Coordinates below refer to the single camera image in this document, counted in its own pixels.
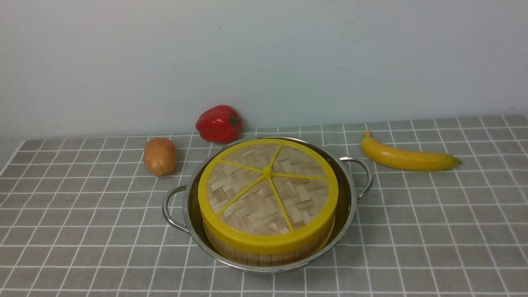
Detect yellow woven bamboo steamer lid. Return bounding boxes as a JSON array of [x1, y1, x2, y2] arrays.
[[198, 138, 338, 255]]

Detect yellow rimmed bamboo steamer basket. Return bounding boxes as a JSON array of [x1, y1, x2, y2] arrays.
[[204, 222, 334, 267]]

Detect stainless steel pot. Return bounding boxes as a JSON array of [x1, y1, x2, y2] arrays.
[[162, 135, 373, 274]]

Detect red bell pepper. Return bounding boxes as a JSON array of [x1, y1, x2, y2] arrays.
[[196, 105, 243, 144]]

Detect brown potato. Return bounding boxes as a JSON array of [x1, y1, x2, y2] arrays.
[[143, 137, 177, 177]]

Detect yellow banana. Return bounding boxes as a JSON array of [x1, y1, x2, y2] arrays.
[[361, 130, 462, 172]]

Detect grey checked tablecloth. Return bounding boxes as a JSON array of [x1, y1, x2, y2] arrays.
[[0, 115, 528, 297]]

